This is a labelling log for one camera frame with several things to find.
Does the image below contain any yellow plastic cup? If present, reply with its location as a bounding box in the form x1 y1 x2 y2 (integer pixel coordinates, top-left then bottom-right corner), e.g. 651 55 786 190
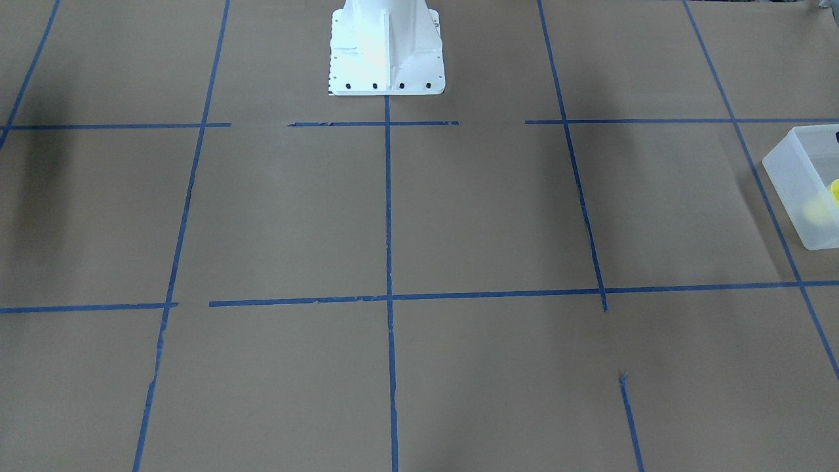
827 179 839 205

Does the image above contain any clear plastic storage box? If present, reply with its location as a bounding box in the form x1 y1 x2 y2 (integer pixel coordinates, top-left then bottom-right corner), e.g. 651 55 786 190
763 125 838 250

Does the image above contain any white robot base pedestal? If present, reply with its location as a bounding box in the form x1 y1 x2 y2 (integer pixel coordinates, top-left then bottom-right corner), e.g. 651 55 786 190
328 1 446 96

